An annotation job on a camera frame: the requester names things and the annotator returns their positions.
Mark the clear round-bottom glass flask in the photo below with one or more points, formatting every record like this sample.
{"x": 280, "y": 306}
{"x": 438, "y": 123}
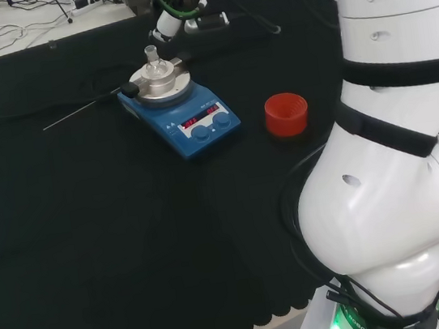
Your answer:
{"x": 155, "y": 66}

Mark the heater with blue base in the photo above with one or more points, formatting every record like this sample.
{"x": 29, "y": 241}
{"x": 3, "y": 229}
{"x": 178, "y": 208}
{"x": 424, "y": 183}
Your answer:
{"x": 196, "y": 112}

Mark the black cloth clip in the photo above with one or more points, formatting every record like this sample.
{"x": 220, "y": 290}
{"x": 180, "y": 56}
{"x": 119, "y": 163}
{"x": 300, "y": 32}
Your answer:
{"x": 52, "y": 44}

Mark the black bench cloth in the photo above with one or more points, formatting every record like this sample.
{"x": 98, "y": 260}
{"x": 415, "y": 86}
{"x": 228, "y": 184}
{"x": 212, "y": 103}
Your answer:
{"x": 110, "y": 229}

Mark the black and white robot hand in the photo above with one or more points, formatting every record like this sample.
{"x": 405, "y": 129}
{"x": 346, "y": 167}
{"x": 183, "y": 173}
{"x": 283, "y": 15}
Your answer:
{"x": 211, "y": 21}

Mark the white power strip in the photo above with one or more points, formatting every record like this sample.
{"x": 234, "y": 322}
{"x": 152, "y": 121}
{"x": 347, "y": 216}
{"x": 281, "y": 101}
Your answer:
{"x": 83, "y": 5}

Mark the red ribbed plastic cup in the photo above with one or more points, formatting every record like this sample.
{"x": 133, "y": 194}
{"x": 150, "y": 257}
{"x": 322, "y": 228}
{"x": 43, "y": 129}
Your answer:
{"x": 286, "y": 116}

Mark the steel temperature probe black head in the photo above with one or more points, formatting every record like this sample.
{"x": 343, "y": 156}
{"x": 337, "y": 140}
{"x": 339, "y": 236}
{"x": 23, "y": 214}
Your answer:
{"x": 130, "y": 90}

